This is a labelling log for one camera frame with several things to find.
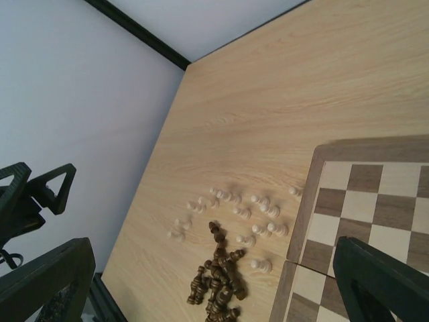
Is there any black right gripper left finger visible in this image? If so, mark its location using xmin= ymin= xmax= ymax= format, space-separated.
xmin=1 ymin=237 xmax=95 ymax=321

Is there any white chess pawn front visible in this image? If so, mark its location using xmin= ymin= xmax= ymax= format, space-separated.
xmin=250 ymin=259 xmax=272 ymax=274

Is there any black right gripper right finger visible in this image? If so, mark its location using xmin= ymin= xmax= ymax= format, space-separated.
xmin=334 ymin=236 xmax=428 ymax=321

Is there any pile of dark chess pieces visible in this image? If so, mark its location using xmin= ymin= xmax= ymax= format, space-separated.
xmin=186 ymin=221 xmax=247 ymax=321

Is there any wooden chessboard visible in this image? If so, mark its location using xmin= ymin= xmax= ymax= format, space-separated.
xmin=269 ymin=135 xmax=428 ymax=321

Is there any white chess pawn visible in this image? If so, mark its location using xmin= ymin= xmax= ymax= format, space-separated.
xmin=267 ymin=222 xmax=288 ymax=237
xmin=250 ymin=259 xmax=272 ymax=274

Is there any white chess piece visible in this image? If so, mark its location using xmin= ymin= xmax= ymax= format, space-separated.
xmin=236 ymin=235 xmax=255 ymax=248
xmin=289 ymin=186 xmax=302 ymax=197
xmin=167 ymin=231 xmax=185 ymax=243

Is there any black enclosure frame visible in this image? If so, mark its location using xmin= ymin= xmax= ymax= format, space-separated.
xmin=84 ymin=0 xmax=191 ymax=71

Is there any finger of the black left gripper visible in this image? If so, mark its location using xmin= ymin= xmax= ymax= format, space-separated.
xmin=27 ymin=163 xmax=77 ymax=215
xmin=1 ymin=162 xmax=32 ymax=235

